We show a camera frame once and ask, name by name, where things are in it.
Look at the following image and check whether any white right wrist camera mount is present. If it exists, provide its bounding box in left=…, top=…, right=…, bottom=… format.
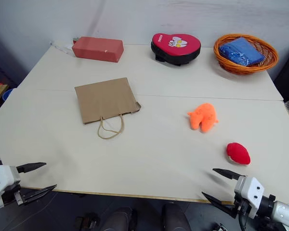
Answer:
left=234, top=176, right=265, bottom=218

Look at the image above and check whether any red plush toy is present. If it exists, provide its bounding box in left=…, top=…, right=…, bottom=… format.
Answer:
left=225, top=142, right=251, bottom=166

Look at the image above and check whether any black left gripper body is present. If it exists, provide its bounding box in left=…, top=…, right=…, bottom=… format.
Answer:
left=0, top=184, right=25, bottom=205

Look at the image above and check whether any orange plush toy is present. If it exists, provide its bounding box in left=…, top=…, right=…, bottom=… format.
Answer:
left=187, top=103, right=219, bottom=133

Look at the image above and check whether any blue bin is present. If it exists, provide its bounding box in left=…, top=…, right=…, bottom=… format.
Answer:
left=2, top=88, right=14, bottom=101

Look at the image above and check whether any brown paper bag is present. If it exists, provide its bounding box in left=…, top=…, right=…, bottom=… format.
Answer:
left=74, top=77, right=142, bottom=140

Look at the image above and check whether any orange wicker basket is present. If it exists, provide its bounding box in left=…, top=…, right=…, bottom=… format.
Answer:
left=213, top=33, right=279, bottom=75

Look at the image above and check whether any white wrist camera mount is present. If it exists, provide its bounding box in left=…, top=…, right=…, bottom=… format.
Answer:
left=234, top=176, right=265, bottom=218
left=0, top=164, right=22, bottom=209

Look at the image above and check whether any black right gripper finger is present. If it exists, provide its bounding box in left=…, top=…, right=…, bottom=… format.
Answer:
left=201, top=191, right=238, bottom=219
left=212, top=168, right=246, bottom=181

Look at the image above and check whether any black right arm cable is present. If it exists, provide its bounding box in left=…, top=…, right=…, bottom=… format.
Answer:
left=237, top=214, right=248, bottom=231

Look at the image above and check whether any red heart-shaped cartoon pad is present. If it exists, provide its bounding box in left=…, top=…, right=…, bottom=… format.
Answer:
left=150, top=33, right=202, bottom=66

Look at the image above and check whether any dark rounded shape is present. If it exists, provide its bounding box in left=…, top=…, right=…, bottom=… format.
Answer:
left=102, top=206, right=138, bottom=231

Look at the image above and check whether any black panel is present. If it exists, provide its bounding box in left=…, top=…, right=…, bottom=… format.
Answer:
left=272, top=42, right=289, bottom=103

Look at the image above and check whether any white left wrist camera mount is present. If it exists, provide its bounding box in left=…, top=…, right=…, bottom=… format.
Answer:
left=0, top=164, right=22, bottom=209

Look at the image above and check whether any blue cloth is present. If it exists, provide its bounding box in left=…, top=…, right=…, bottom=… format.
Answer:
left=218, top=37, right=265, bottom=67

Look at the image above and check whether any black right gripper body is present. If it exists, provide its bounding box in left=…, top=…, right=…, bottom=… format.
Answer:
left=233, top=196, right=254, bottom=219

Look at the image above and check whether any red rectangular box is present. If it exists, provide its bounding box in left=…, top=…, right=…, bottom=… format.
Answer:
left=71, top=36, right=125, bottom=63

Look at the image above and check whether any white strip behind box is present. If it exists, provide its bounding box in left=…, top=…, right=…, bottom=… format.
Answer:
left=49, top=40, right=74, bottom=54

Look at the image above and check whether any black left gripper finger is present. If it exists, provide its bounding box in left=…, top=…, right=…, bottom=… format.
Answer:
left=15, top=162, right=47, bottom=174
left=21, top=184, right=58, bottom=206

